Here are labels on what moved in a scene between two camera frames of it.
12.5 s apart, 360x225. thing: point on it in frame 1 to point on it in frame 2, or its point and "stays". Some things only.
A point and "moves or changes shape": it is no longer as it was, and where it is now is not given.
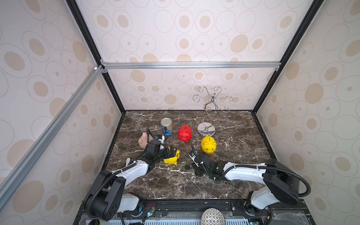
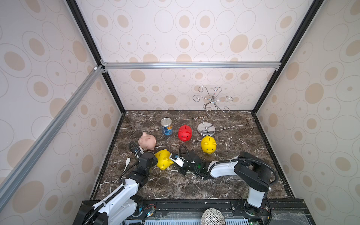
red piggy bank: (185, 132) stays
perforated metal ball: (213, 216) stays
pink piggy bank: (143, 140) stays
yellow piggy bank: (173, 161) moves or changes shape
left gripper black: (168, 155) to (154, 161)
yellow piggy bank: (208, 144) stays
